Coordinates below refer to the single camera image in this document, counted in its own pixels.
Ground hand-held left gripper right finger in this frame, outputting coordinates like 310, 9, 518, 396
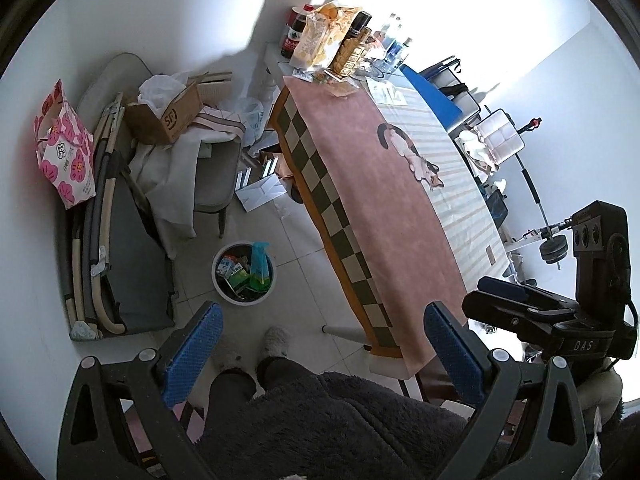
423, 301, 589, 480

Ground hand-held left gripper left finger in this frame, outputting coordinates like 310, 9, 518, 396
57, 301, 225, 480

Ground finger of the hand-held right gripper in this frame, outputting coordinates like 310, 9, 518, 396
476, 276, 581, 313
461, 292, 576, 347

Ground white round trash bin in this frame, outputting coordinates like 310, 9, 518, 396
212, 242, 275, 306

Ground person's right forearm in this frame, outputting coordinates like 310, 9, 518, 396
570, 360, 632, 429

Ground fluffy beige slipper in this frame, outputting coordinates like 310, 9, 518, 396
262, 326, 290, 361
214, 349, 242, 372

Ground barbell with black weight plate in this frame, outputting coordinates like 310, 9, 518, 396
515, 116, 574, 266

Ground dark blue bag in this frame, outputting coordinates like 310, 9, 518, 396
477, 182, 509, 227

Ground small green box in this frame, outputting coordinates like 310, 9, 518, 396
227, 267, 251, 294

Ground person's legs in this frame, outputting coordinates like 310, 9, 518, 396
207, 355, 322, 413

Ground folded grey cot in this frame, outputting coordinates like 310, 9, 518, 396
66, 92, 179, 342

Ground white table leg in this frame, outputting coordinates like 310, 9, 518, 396
262, 42, 282, 97
321, 325, 374, 349

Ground cyan green plastic bag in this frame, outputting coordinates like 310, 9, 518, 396
250, 242, 274, 291

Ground dark fleece robe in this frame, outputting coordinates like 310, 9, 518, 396
197, 370, 507, 480

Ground white chair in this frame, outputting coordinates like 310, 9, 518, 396
472, 108, 526, 166

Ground table with checkered pink cloth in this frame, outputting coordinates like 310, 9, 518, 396
270, 76, 509, 380

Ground grey chair with cloth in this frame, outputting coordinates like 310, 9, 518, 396
130, 109, 247, 261

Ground white envelope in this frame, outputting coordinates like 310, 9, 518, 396
235, 175, 289, 213

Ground grey upholstered chair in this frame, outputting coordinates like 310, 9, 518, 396
76, 52, 247, 239

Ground white green upright boxes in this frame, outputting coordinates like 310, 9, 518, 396
235, 157, 279, 191

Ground blue flat board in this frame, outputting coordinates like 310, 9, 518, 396
400, 64, 464, 131

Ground pink floral gift bag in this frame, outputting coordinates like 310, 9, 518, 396
33, 79, 96, 211

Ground white paper sheets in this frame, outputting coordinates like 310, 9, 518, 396
366, 77, 407, 106

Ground brown cardboard box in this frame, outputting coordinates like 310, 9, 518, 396
124, 72, 234, 145

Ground translucent plastic bag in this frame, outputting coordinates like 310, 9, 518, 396
219, 97, 266, 144

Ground clear bottle blue label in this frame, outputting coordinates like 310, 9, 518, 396
382, 35, 414, 69

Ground white plastic bag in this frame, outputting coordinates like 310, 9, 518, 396
138, 73, 189, 106

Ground gold patterned box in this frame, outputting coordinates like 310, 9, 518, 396
327, 27, 374, 81

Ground clear bag of yellow snacks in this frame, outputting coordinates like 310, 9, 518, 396
289, 1, 364, 69

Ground dark sauce bottle red cap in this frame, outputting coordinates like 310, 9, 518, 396
280, 4, 315, 60

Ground white bag black straps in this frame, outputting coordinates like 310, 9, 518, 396
419, 55, 482, 117

